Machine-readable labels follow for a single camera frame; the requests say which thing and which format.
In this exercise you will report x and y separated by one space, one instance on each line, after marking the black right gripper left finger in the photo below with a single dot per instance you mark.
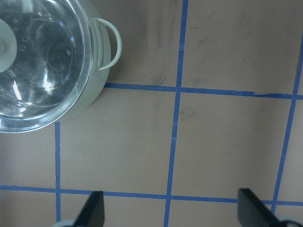
93 212

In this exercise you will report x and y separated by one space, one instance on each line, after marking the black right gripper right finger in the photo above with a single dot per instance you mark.
251 212

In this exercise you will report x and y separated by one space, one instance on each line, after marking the glass pot lid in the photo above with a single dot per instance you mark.
52 63

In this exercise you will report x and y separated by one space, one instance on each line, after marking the mint green cooking pot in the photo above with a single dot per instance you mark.
106 50

